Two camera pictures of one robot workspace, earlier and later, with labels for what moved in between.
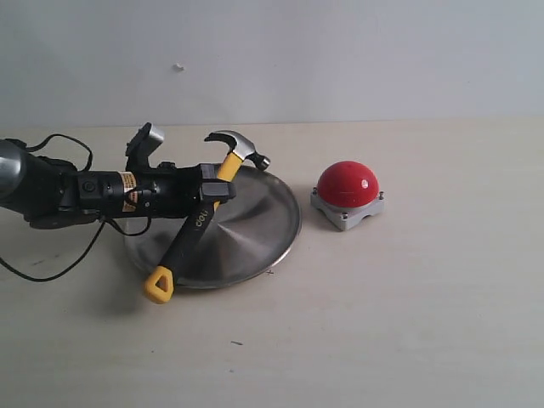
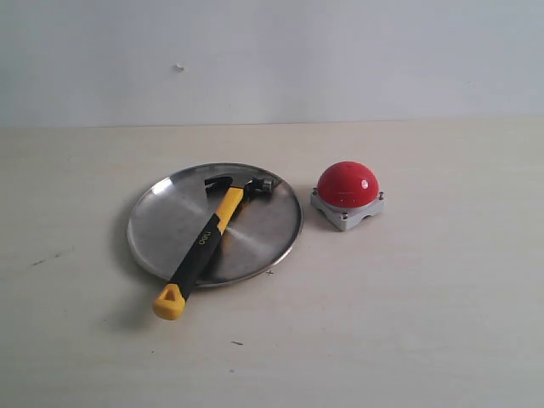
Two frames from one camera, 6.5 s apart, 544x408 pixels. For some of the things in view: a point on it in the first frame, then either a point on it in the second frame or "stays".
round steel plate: x=244 y=235 stays
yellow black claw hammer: x=240 y=149 → x=170 y=303
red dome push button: x=346 y=193 stays
